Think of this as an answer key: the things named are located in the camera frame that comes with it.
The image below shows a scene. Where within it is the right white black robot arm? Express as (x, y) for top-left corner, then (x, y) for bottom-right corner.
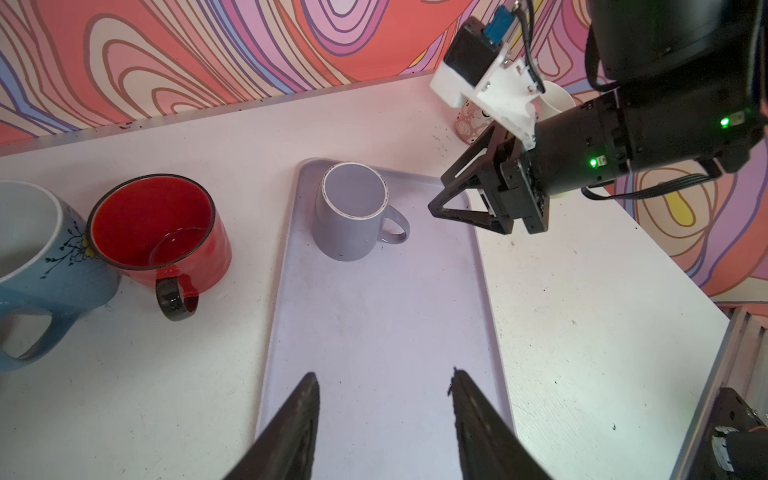
(429, 1), (767, 234)

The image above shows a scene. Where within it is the purple mug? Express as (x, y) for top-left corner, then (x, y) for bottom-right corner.
(312, 162), (410, 262)

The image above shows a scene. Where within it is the red mug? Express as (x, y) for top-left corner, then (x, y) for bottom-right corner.
(87, 173), (232, 321)

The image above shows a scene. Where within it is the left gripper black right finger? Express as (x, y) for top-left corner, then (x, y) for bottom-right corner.
(449, 369), (549, 480)

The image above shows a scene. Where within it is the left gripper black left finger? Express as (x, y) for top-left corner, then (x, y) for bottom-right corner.
(225, 372), (320, 480)

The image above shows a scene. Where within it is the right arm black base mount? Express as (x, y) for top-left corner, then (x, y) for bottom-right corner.
(687, 388), (768, 480)

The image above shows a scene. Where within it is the white mug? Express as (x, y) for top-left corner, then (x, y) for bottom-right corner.
(532, 81), (576, 122)

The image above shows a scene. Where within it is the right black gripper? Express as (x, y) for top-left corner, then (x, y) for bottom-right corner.
(428, 95), (629, 235)

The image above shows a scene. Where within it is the light blue mug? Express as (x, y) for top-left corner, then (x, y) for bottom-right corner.
(1, 180), (120, 372)

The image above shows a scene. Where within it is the pink patterned mug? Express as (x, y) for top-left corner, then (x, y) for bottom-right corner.
(454, 100), (493, 144)

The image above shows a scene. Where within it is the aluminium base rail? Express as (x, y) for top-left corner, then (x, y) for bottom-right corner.
(671, 308), (767, 479)

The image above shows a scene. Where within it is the lavender plastic tray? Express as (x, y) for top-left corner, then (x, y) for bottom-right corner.
(256, 159), (511, 479)

